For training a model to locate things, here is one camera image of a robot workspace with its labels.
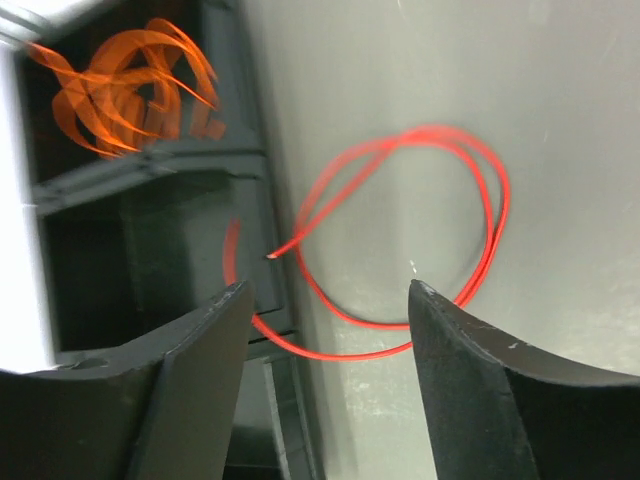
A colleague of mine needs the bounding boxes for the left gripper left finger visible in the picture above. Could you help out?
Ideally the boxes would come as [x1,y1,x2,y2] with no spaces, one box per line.
[1,283,254,479]

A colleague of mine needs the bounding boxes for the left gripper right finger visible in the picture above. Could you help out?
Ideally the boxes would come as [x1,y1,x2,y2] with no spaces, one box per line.
[408,280,639,479]

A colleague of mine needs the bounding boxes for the red thin cable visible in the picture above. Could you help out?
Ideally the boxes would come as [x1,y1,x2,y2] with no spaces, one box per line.
[222,124,512,362]

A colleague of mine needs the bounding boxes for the orange thin cable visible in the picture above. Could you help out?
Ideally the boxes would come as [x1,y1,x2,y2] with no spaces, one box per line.
[27,18,226,160]

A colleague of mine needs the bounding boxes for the black compartment organizer bin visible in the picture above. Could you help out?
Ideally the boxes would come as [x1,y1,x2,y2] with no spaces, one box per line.
[1,1,319,479]

